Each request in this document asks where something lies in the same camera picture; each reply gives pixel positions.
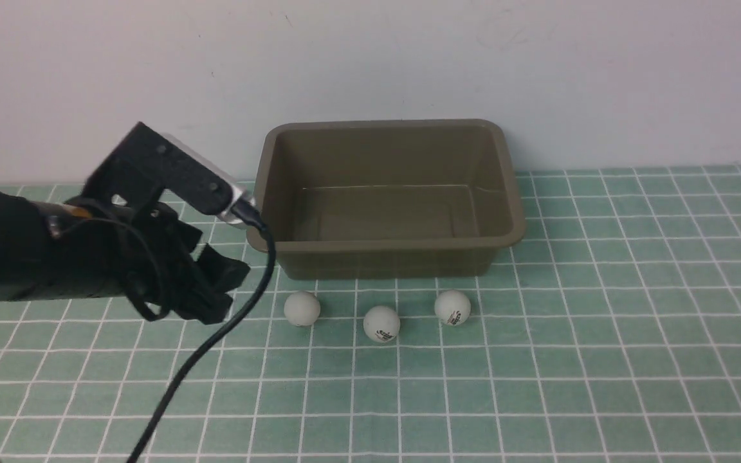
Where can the olive plastic bin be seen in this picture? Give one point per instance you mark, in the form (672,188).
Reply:
(389,198)

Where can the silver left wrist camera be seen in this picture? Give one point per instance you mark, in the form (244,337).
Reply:
(234,193)

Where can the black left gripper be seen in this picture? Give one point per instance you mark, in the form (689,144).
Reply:
(156,268)

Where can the green checkered tablecloth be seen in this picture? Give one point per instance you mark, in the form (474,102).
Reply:
(611,333)

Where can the white table-tennis ball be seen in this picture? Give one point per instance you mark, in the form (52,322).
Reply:
(452,307)
(302,309)
(381,324)

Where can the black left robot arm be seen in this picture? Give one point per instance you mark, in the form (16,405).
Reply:
(55,251)

